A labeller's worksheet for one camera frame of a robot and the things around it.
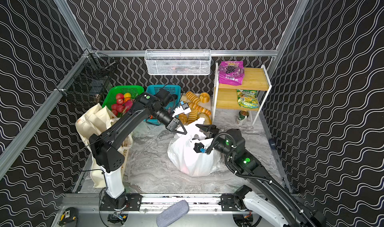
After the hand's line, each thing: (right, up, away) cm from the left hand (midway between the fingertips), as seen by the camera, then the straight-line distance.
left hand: (188, 133), depth 68 cm
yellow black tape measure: (-55, -38, +1) cm, 66 cm away
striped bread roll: (+2, +8, +38) cm, 38 cm away
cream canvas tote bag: (-49, +6, +9) cm, 50 cm away
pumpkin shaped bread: (+11, +22, +49) cm, 55 cm away
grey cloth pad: (-7, -37, +1) cm, 38 cm away
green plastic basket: (-59, +21, +42) cm, 76 cm away
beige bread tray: (+9, +15, +45) cm, 48 cm away
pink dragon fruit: (-44, +16, +39) cm, 61 cm away
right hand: (+5, +3, 0) cm, 6 cm away
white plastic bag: (-3, -10, +5) cm, 12 cm away
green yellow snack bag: (+37, +18, +27) cm, 50 cm away
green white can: (+35, +7, +30) cm, 46 cm away
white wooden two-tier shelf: (+36, +28, +14) cm, 48 cm away
